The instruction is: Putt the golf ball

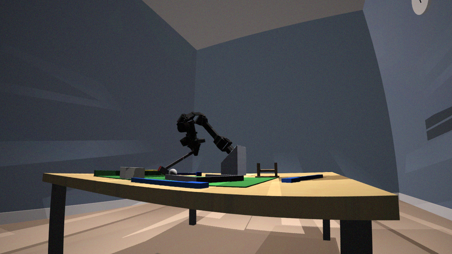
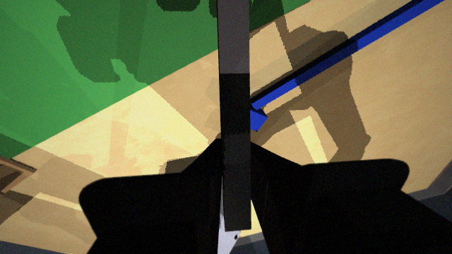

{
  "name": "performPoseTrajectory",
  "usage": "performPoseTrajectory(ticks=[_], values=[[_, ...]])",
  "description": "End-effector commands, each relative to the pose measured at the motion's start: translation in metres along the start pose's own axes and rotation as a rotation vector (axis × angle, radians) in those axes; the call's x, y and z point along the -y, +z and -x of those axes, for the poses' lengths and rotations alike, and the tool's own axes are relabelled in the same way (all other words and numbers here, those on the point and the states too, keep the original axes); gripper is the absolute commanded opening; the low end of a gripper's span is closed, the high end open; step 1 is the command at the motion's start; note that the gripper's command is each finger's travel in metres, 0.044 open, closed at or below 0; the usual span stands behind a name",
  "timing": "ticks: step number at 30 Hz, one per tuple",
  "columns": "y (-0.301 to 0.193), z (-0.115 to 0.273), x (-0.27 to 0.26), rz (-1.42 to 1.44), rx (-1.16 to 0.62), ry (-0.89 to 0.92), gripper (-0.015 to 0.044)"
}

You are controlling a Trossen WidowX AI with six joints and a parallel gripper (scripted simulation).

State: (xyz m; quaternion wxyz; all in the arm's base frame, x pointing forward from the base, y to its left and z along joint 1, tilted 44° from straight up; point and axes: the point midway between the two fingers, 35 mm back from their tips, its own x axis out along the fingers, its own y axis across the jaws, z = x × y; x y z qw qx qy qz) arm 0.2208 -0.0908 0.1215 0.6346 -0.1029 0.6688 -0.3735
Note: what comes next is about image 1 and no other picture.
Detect blue flat bar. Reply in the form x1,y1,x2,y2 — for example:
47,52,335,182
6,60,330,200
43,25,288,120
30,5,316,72
281,174,323,183
131,177,209,189

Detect green putting mat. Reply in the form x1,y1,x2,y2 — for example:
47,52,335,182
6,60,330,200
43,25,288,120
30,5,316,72
96,175,277,188

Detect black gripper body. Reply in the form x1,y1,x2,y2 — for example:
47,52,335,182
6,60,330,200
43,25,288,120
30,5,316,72
183,131,205,146

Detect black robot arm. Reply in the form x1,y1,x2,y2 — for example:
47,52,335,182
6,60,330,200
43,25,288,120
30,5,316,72
177,112,234,154

